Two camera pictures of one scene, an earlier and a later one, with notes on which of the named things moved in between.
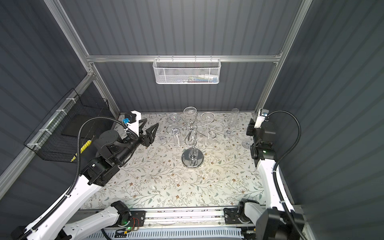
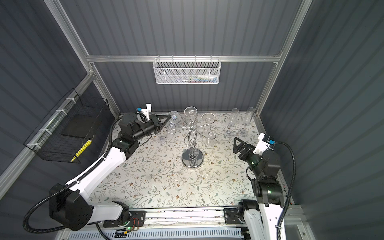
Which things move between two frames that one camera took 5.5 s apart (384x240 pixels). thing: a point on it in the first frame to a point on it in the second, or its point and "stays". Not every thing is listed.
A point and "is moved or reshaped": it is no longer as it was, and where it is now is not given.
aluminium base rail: (180, 218) stays
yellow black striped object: (82, 149) stays
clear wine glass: (208, 116) stays
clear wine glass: (246, 144) is moved or reshaped
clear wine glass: (160, 138) stays
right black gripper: (251, 128) to (249, 150)
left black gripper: (144, 139) to (158, 124)
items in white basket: (199, 79) stays
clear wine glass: (190, 113) stays
